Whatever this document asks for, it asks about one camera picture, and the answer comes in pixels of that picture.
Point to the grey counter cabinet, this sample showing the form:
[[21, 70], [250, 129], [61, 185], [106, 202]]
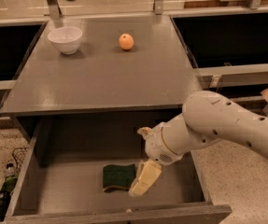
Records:
[[100, 76]]

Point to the black wire basket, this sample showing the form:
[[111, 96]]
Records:
[[18, 155]]

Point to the left metal post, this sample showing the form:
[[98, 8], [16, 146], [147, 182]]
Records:
[[54, 9]]

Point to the orange fruit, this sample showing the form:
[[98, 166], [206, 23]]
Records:
[[126, 41]]

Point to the grey open top drawer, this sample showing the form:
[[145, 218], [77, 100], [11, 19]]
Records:
[[61, 180]]

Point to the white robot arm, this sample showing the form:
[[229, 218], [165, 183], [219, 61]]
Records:
[[206, 118]]

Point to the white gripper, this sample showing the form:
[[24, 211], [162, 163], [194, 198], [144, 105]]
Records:
[[156, 144]]

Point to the white ceramic bowl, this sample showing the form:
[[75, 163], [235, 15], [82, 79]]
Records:
[[66, 39]]

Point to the green yellow sponge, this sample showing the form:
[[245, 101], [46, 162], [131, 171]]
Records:
[[118, 177]]

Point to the green plastic bottle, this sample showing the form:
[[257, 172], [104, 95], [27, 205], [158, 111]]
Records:
[[10, 178]]

